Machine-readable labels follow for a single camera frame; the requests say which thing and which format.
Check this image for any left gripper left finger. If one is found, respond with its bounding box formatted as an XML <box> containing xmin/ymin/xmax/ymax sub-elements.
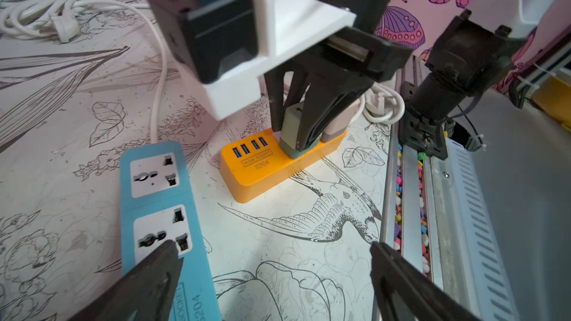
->
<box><xmin>71</xmin><ymin>240</ymin><xmax>183</xmax><ymax>320</ymax></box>

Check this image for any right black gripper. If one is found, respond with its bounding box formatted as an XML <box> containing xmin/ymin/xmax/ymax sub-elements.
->
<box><xmin>263</xmin><ymin>28</ymin><xmax>413</xmax><ymax>151</ymax></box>

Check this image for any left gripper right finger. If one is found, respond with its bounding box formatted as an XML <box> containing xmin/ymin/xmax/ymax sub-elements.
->
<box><xmin>370</xmin><ymin>242</ymin><xmax>477</xmax><ymax>321</ymax></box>

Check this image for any pink usb charger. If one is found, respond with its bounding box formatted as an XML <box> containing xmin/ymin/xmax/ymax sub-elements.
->
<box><xmin>321</xmin><ymin>97</ymin><xmax>364</xmax><ymax>143</ymax></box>

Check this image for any green usb charger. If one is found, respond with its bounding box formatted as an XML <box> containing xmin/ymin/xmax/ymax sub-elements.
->
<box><xmin>279</xmin><ymin>102</ymin><xmax>321</xmax><ymax>159</ymax></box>

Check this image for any blue power strip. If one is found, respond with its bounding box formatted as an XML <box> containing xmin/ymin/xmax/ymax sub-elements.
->
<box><xmin>120</xmin><ymin>141</ymin><xmax>222</xmax><ymax>320</ymax></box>

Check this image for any yellow power strip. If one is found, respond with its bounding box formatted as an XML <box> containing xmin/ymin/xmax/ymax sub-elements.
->
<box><xmin>219</xmin><ymin>129</ymin><xmax>346</xmax><ymax>203</ymax></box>

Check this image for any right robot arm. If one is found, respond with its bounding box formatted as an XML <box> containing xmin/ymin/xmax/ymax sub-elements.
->
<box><xmin>265</xmin><ymin>0</ymin><xmax>555</xmax><ymax>159</ymax></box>

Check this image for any coloured pebble rail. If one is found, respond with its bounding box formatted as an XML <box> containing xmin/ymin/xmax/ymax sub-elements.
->
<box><xmin>394</xmin><ymin>146</ymin><xmax>431</xmax><ymax>276</ymax></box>

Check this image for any white pink cable front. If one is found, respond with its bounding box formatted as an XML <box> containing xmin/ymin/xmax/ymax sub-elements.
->
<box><xmin>356</xmin><ymin>82</ymin><xmax>406</xmax><ymax>126</ymax></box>

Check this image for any white cable bundle back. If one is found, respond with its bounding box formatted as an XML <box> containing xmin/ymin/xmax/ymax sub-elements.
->
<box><xmin>0</xmin><ymin>0</ymin><xmax>169</xmax><ymax>146</ymax></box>

